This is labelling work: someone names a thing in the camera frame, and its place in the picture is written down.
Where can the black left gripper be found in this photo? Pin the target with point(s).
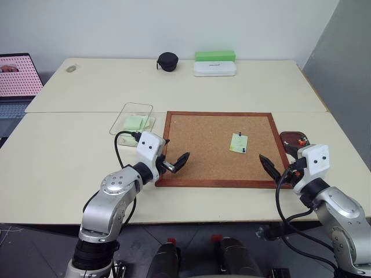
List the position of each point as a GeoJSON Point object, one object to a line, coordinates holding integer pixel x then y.
{"type": "Point", "coordinates": [161, 165]}

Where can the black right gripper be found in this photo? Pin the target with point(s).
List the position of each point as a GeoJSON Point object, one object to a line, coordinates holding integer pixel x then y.
{"type": "Point", "coordinates": [295, 175]}

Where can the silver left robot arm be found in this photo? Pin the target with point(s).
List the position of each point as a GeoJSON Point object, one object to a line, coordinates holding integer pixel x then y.
{"type": "Point", "coordinates": [107, 205]}

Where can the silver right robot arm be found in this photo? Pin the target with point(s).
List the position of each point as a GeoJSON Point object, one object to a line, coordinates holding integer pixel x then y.
{"type": "Point", "coordinates": [342, 214]}

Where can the wood framed cork board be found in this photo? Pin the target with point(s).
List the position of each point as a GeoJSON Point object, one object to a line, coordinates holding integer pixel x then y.
{"type": "Point", "coordinates": [208, 144]}

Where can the pale green paper note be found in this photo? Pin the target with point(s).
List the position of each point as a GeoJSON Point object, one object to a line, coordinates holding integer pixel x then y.
{"type": "Point", "coordinates": [238, 143]}

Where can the green sticky note pad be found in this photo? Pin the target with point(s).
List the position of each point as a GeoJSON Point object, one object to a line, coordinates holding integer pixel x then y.
{"type": "Point", "coordinates": [134, 122]}

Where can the brown oval dish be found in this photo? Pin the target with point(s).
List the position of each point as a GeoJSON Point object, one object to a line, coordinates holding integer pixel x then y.
{"type": "Point", "coordinates": [291, 137]}

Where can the clear plastic tray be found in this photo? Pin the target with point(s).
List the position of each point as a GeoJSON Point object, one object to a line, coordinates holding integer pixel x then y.
{"type": "Point", "coordinates": [134, 110]}

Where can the black clamp under table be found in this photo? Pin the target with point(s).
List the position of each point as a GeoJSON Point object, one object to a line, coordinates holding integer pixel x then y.
{"type": "Point", "coordinates": [266, 232]}

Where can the small red tag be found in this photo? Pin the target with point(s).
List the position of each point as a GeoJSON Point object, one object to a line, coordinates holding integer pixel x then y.
{"type": "Point", "coordinates": [216, 238]}
{"type": "Point", "coordinates": [172, 241]}

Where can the black round zip pouch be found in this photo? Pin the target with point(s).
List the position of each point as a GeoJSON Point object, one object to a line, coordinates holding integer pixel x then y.
{"type": "Point", "coordinates": [168, 61]}

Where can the white rectangular case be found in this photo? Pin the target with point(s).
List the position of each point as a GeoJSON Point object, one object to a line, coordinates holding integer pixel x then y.
{"type": "Point", "coordinates": [215, 69]}

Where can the green rectangular box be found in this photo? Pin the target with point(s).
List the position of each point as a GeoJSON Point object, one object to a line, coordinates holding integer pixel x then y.
{"type": "Point", "coordinates": [214, 55]}

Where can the grey partition panel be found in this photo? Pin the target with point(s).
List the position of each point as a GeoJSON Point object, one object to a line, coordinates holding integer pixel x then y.
{"type": "Point", "coordinates": [342, 72]}

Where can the dark rounded shape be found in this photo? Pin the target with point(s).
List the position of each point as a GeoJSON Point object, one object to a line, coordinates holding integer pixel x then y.
{"type": "Point", "coordinates": [163, 262]}

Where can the small round grey disc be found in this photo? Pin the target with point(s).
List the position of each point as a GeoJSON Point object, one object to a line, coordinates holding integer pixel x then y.
{"type": "Point", "coordinates": [71, 69]}

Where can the open laptop pink screen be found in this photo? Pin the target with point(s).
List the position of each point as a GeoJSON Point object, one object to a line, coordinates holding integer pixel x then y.
{"type": "Point", "coordinates": [16, 78]}

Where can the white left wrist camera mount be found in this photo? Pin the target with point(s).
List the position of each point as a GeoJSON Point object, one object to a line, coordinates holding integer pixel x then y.
{"type": "Point", "coordinates": [147, 150]}

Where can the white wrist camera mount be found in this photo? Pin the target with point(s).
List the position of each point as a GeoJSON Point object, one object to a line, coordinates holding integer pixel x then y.
{"type": "Point", "coordinates": [316, 159]}
{"type": "Point", "coordinates": [147, 150]}

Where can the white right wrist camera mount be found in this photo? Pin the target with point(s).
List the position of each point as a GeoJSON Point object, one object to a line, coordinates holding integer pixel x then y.
{"type": "Point", "coordinates": [316, 159]}

